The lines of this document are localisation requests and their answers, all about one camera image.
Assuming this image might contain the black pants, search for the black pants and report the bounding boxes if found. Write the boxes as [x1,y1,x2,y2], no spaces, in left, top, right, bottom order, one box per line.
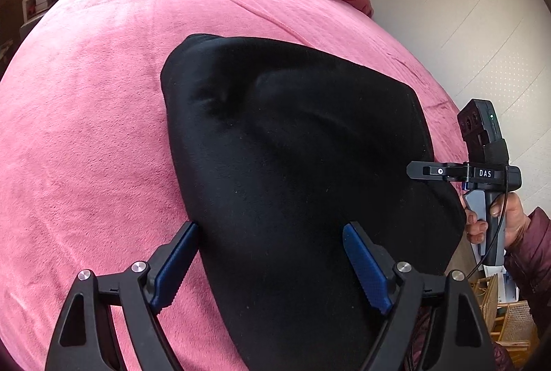
[160,34,468,371]

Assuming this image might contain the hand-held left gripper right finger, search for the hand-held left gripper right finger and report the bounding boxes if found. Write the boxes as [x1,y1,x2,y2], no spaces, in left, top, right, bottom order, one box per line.
[342,221,496,371]

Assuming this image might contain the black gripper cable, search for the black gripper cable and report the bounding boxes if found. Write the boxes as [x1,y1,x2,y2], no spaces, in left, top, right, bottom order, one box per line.
[467,175,512,290]

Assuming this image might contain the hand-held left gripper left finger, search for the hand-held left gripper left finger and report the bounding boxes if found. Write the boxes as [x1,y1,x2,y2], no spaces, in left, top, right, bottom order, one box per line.
[45,220,199,371]

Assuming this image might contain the wicker chair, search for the wicker chair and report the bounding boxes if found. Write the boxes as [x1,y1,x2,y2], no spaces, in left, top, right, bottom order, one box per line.
[472,273,544,355]

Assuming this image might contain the person's right hand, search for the person's right hand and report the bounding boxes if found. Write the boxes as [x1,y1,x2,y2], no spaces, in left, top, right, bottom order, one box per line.
[460,191,529,253]

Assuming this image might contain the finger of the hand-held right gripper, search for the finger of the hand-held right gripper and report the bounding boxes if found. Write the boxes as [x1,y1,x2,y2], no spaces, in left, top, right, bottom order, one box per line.
[406,161,471,191]

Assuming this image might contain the person's right forearm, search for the person's right forearm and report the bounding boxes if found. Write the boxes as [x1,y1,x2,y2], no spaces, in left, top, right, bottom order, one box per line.
[503,206,551,313]

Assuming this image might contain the pink bed blanket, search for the pink bed blanket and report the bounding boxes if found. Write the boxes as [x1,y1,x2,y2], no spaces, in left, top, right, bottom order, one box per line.
[0,0,468,371]

